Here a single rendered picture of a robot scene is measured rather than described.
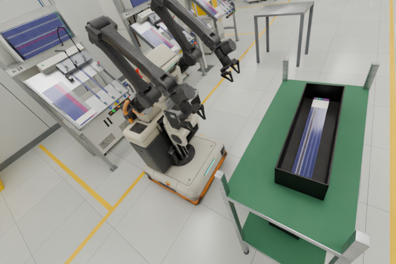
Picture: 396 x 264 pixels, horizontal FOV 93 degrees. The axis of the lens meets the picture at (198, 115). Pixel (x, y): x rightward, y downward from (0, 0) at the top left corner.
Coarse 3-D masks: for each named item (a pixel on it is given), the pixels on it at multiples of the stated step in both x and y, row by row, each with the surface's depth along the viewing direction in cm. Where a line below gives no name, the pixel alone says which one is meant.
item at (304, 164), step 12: (312, 108) 96; (324, 108) 94; (312, 120) 91; (324, 120) 89; (312, 132) 86; (300, 144) 83; (312, 144) 81; (300, 156) 79; (312, 156) 77; (300, 168) 75; (312, 168) 74
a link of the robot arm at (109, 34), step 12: (96, 36) 78; (108, 36) 78; (120, 36) 80; (120, 48) 80; (132, 48) 80; (132, 60) 81; (144, 60) 80; (144, 72) 82; (156, 72) 80; (168, 72) 82; (156, 84) 82; (168, 84) 80
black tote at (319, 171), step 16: (304, 96) 103; (320, 96) 102; (336, 96) 98; (304, 112) 100; (336, 112) 95; (304, 128) 92; (336, 128) 76; (288, 144) 87; (320, 144) 84; (288, 160) 82; (320, 160) 79; (288, 176) 70; (320, 176) 74; (304, 192) 71; (320, 192) 66
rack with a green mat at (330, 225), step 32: (288, 64) 118; (288, 96) 114; (352, 96) 101; (256, 128) 102; (288, 128) 96; (352, 128) 87; (256, 160) 88; (352, 160) 77; (224, 192) 77; (256, 192) 77; (288, 192) 74; (352, 192) 68; (256, 224) 122; (288, 224) 66; (320, 224) 64; (352, 224) 62; (288, 256) 106; (320, 256) 102; (352, 256) 54
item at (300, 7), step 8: (264, 8) 297; (272, 8) 286; (280, 8) 277; (288, 8) 268; (296, 8) 260; (304, 8) 253; (312, 8) 269; (256, 16) 284; (264, 16) 277; (304, 16) 249; (256, 24) 292; (256, 32) 300; (256, 40) 309; (256, 48) 318; (256, 56) 328; (296, 64) 294
